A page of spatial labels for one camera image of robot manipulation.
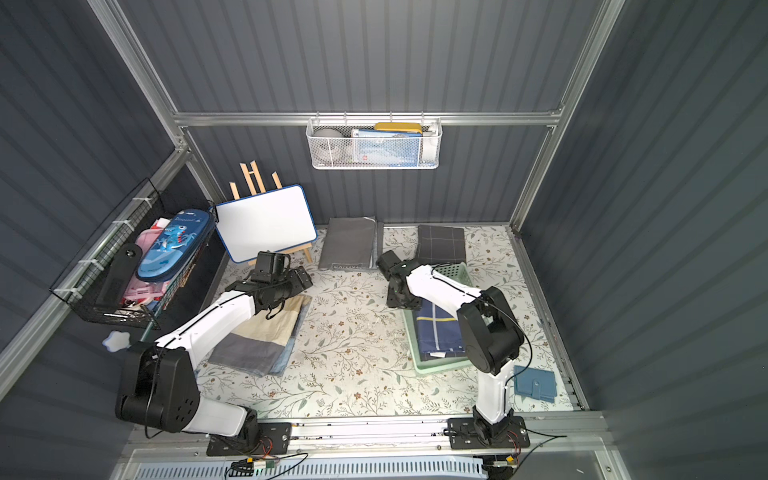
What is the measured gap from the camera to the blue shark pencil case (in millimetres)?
647

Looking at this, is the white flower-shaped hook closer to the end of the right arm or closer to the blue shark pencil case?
the blue shark pencil case

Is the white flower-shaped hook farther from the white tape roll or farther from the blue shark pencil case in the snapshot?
the white tape roll
